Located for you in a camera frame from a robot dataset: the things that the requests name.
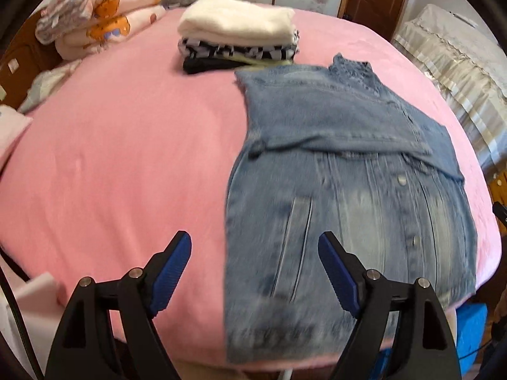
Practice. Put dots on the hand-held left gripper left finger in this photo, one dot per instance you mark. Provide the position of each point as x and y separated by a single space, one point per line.
172 273

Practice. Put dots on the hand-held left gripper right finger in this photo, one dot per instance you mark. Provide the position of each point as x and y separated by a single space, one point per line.
340 273

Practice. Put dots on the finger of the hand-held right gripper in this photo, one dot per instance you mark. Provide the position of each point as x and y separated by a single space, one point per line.
500 210

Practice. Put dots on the blue denim jacket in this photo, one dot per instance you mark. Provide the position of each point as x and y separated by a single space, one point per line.
336 126

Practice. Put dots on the wooden drawer chest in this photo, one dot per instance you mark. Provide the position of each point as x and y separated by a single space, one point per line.
500 190

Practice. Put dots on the blue plastic bin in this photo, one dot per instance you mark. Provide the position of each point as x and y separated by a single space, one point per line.
471 336

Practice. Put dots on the pink plush bed blanket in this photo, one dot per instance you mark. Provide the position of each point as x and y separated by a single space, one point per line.
119 146

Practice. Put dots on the folded black garment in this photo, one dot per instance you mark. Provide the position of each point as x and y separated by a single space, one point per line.
206 65

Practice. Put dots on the pink embroidered pillow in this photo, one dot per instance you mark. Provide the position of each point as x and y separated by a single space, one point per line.
12 130

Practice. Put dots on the folded pale green garment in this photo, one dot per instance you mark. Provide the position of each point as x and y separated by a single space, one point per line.
257 60

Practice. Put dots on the folded black-white patterned garment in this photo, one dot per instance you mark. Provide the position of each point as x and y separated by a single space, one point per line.
222 49

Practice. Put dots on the small grey-white patterned cloth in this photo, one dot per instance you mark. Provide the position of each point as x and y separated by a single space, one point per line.
43 83

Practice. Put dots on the brown wooden door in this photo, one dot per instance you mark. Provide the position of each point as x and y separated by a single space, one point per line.
376 4

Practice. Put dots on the folded pink bear-print quilt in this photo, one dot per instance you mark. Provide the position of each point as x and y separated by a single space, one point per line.
119 23

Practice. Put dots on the wooden headboard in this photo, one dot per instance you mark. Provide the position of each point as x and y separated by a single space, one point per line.
23 59

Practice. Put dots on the folded white fleece sweater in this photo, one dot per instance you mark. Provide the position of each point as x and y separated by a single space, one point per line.
233 19

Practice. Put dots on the folded bear print quilts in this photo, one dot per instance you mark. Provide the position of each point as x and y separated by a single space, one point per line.
79 0

